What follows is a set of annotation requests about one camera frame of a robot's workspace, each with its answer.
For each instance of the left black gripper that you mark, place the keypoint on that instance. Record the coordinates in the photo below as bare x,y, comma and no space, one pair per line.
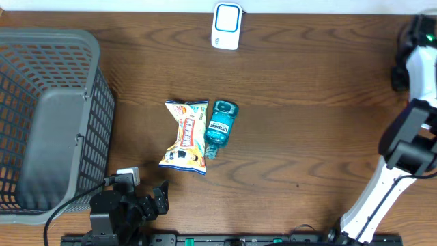
150,210

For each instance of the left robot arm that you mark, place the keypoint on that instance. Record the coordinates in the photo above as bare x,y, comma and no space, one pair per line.
117,215

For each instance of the teal mouthwash bottle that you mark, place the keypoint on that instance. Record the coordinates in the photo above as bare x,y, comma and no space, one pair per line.
219,129

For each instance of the white barcode scanner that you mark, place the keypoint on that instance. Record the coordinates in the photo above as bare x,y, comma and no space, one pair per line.
226,24

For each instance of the yellow noodle snack bag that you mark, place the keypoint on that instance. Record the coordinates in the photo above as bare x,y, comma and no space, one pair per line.
188,152

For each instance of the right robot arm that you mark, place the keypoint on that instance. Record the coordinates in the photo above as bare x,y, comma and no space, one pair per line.
405,155

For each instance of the grey plastic basket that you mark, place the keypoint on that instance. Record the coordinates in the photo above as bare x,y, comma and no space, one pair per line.
56,120

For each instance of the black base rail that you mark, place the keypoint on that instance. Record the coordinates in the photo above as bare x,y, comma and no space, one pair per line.
174,240

